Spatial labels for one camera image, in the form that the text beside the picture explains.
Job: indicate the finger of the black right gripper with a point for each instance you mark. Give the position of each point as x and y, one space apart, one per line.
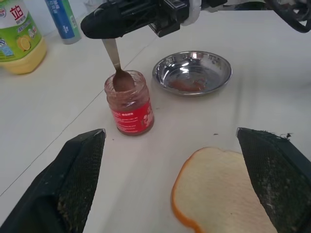
136 8
102 26

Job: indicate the blue and white bottle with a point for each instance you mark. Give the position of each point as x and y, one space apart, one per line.
64 21

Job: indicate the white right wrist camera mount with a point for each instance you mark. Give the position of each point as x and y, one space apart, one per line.
194 9

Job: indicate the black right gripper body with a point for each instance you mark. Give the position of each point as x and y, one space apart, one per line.
170 14

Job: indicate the metal spoon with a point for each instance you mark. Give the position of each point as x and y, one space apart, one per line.
121 78

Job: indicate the yellow detergent bottle green label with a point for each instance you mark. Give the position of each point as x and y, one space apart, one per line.
19 38

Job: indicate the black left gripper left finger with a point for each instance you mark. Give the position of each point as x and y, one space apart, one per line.
60 179

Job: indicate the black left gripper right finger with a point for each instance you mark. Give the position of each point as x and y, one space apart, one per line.
279 174

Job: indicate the white bread slice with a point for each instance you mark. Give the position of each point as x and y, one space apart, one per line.
216 191

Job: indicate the glass jam jar red label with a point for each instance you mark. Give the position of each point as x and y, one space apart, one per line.
132 109

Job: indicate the round stainless steel dish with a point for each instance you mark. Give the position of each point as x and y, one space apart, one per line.
192 74

